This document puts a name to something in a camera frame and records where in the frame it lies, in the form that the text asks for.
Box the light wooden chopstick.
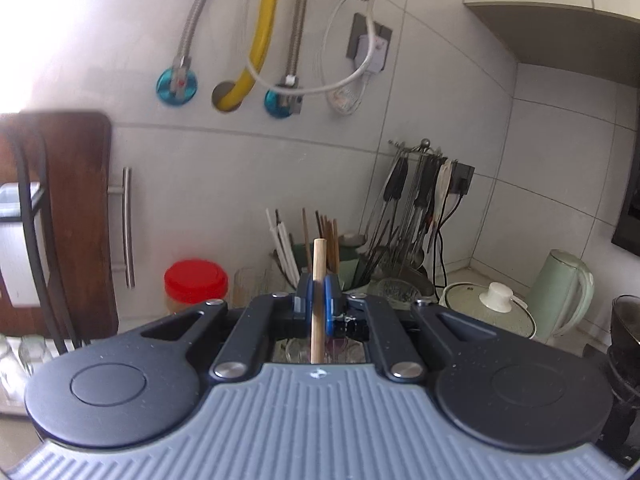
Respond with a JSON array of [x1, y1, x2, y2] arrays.
[[310, 238, 326, 364]]

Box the green chopstick holder caddy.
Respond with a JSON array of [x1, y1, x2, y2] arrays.
[[293, 243, 371, 292]]

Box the hanging utensil rack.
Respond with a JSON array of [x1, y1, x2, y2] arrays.
[[360, 139, 447, 281]]

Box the red lid plastic jar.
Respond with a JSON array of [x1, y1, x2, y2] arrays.
[[164, 259, 229, 313]]

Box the white electric cooking pot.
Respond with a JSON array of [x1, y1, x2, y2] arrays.
[[439, 282, 537, 339]]

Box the pale green electric kettle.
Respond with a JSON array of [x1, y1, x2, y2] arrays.
[[525, 249, 594, 342]]

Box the dark wooden cutting board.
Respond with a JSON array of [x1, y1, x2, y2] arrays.
[[1, 110, 118, 339]]

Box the steel cabinet handle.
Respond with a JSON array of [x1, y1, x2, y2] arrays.
[[107, 167, 136, 289]]

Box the black wall socket strip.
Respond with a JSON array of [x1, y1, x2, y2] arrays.
[[449, 160, 475, 196]]

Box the yellow corrugated gas hose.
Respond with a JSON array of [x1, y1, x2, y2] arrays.
[[214, 0, 288, 112]]

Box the white plug with cable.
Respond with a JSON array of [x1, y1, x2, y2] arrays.
[[245, 0, 390, 118]]

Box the left braided metal hose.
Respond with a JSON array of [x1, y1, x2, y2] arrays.
[[171, 0, 226, 99]]

